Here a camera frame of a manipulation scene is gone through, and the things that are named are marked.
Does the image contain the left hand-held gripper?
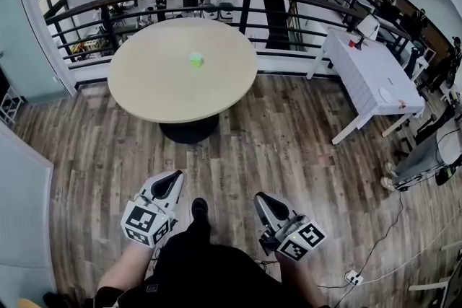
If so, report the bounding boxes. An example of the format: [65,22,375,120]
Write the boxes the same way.
[121,170,186,249]

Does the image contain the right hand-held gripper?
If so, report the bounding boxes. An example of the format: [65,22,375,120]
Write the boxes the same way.
[254,192,327,263]

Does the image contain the person's right forearm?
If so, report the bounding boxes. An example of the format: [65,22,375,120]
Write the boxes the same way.
[276,251,326,308]

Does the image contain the person's left forearm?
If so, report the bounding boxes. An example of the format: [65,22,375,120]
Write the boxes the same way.
[97,241,157,300]

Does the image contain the person's black shoe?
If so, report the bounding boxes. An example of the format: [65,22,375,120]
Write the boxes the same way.
[191,197,209,224]

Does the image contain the black round table base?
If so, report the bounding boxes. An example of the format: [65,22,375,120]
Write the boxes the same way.
[158,113,220,144]

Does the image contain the person's black clothing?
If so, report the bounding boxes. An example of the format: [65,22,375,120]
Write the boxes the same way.
[96,216,326,308]

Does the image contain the white power strip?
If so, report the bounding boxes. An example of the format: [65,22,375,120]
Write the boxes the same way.
[344,269,365,286]

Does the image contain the white gridded rectangular table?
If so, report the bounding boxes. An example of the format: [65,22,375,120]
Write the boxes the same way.
[306,27,426,145]

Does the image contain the dark curved balcony railing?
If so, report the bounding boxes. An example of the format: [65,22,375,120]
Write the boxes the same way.
[45,0,412,64]

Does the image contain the dark staircase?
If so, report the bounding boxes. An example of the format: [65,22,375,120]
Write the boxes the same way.
[258,0,290,51]

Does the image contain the white box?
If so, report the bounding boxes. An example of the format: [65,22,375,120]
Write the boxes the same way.
[357,15,380,39]

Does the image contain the black floor cable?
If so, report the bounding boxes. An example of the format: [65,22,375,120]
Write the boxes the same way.
[317,190,406,289]

